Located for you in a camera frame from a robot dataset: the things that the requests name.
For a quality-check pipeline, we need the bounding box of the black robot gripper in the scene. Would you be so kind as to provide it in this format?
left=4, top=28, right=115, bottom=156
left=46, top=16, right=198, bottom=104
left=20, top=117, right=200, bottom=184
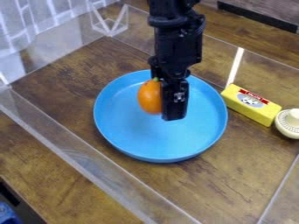
left=147, top=0, right=206, bottom=121

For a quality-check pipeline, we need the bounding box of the orange toy ball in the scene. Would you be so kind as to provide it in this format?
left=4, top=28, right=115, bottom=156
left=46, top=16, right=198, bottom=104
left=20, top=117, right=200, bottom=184
left=138, top=78, right=162, bottom=115

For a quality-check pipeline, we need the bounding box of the round blue tray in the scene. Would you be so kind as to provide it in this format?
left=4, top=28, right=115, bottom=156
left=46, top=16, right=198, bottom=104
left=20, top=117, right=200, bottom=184
left=94, top=70, right=228, bottom=163

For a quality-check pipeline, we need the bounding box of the yellow toy butter block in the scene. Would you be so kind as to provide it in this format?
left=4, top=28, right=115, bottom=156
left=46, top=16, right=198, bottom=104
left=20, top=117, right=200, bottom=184
left=220, top=84, right=282, bottom=127

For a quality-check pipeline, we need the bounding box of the cream round toy mushroom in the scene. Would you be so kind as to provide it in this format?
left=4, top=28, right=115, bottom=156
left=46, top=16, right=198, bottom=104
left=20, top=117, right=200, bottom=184
left=275, top=108, right=299, bottom=140

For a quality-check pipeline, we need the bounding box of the blue object at corner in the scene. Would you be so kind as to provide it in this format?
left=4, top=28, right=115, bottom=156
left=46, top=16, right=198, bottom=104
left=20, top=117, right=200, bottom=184
left=0, top=203, right=20, bottom=224

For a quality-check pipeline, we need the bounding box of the clear acrylic enclosure wall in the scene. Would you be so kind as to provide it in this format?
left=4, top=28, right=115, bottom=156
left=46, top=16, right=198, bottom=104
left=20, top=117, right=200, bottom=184
left=0, top=0, right=299, bottom=224

